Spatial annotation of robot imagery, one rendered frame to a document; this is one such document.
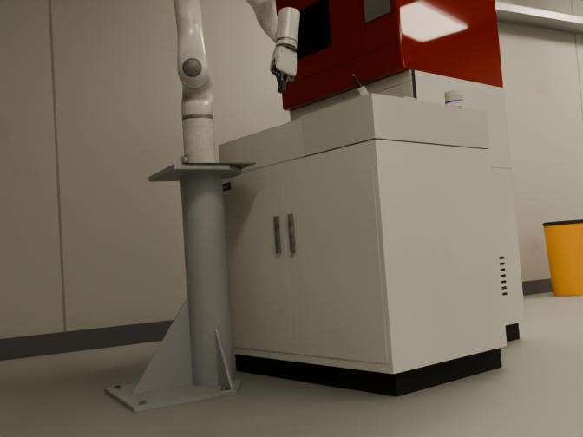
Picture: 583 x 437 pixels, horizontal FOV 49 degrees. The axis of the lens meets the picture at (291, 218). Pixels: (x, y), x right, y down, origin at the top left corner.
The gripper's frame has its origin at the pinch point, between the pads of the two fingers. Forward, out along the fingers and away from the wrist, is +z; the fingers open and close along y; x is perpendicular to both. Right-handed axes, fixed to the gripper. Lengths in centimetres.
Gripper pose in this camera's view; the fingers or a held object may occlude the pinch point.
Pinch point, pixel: (281, 87)
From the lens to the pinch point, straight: 252.8
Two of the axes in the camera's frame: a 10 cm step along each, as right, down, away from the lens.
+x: 6.3, -0.9, -7.7
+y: -7.7, -1.9, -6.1
